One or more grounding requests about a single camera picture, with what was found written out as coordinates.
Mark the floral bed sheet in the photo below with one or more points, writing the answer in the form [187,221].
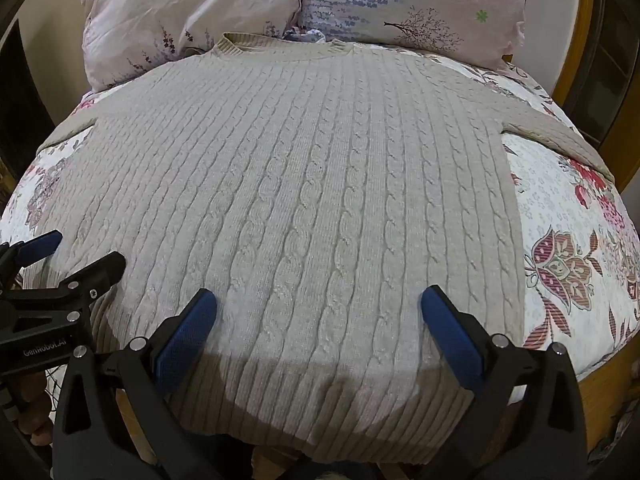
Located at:
[555,220]

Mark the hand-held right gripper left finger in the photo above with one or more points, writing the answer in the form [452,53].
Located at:
[186,332]

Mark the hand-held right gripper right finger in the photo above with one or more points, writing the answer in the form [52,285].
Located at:
[452,335]

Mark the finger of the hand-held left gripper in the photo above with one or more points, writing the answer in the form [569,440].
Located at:
[41,247]
[97,269]

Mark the wooden bed frame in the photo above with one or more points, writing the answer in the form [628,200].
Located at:
[602,402]

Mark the pink and blue floral pillow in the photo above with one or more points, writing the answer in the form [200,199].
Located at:
[400,0]

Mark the person's left hand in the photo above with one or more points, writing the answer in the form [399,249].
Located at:
[34,422]

